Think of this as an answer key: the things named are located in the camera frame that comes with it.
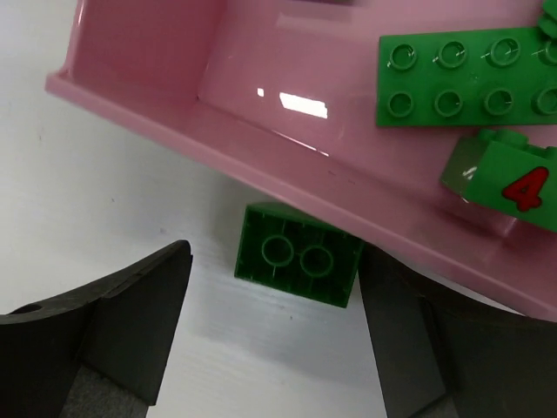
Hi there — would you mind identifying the green lego brick bottom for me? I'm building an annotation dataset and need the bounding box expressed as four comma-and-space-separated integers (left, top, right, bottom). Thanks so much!
376, 27, 556, 127

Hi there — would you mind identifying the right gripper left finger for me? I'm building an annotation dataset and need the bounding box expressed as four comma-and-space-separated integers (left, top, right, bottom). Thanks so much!
1, 240, 192, 417

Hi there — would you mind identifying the large pink container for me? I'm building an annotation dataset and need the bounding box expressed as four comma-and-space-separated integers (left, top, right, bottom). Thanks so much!
46, 1, 556, 320

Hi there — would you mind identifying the green lego brick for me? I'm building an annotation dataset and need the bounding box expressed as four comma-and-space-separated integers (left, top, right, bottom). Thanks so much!
376, 27, 556, 127
234, 202, 365, 308
440, 129, 556, 232
538, 0, 557, 38

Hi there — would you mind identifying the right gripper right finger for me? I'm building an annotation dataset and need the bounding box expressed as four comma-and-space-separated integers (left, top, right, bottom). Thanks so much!
359, 247, 556, 417

